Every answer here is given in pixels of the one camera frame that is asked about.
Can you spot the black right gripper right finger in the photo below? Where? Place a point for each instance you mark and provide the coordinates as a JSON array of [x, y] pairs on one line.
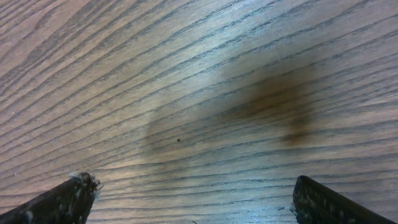
[[314, 203]]

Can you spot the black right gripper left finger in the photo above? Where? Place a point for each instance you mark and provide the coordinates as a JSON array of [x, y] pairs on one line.
[[68, 203]]

